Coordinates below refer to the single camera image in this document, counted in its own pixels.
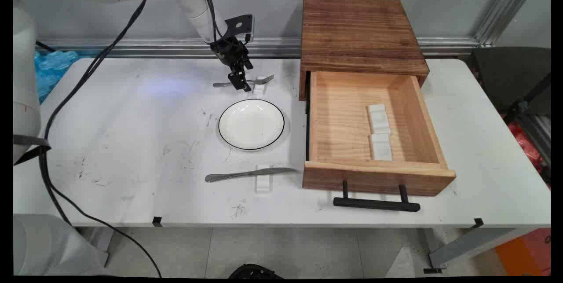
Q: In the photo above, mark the black object on floor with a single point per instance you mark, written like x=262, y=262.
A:
x=255, y=272

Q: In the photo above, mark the small black table clip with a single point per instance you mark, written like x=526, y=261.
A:
x=157, y=221
x=478, y=222

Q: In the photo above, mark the blue bubble wrap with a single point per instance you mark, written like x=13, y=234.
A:
x=55, y=65

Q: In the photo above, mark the dark wooden cabinet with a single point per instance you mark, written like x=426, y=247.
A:
x=360, y=32

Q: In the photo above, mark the slanted aluminium post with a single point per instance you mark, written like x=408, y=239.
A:
x=506, y=10

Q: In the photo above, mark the orange box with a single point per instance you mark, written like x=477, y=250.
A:
x=525, y=252

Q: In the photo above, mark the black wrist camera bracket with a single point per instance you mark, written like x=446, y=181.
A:
x=239, y=24

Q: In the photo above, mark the white plate black rim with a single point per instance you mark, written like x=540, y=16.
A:
x=251, y=124

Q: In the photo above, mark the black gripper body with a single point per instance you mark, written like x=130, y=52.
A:
x=231, y=49

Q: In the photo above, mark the light wooden drawer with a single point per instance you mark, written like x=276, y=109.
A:
x=343, y=129

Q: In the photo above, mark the grey table leg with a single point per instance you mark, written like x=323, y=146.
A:
x=470, y=243

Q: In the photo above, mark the red plastic bag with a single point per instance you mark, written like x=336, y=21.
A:
x=525, y=142

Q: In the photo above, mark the silver metal table knife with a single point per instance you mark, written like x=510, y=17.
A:
x=237, y=174

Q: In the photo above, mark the horizontal aluminium rail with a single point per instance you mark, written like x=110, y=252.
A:
x=132, y=47

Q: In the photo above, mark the silver metal fork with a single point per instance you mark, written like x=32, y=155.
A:
x=264, y=80

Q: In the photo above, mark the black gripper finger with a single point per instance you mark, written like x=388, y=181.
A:
x=239, y=81
x=247, y=63

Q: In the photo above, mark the white ceramic cutlery rest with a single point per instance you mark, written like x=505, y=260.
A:
x=381, y=147
x=259, y=88
x=263, y=184
x=378, y=118

